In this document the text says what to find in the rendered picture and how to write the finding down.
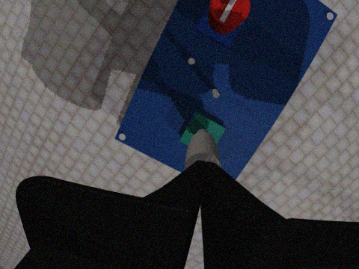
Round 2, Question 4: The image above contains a blue circuit board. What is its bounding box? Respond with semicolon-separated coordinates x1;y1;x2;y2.
114;0;338;180

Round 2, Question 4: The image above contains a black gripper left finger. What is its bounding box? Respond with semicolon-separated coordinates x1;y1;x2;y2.
15;161;207;269

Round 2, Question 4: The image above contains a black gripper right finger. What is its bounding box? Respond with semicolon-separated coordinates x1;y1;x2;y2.
200;161;359;269

